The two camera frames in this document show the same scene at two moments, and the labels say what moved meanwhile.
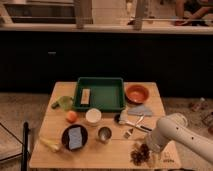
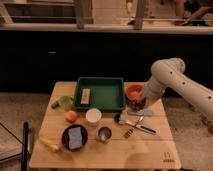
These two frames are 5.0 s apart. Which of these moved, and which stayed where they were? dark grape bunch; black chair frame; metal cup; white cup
Moved: dark grape bunch
Stayed: white cup; metal cup; black chair frame
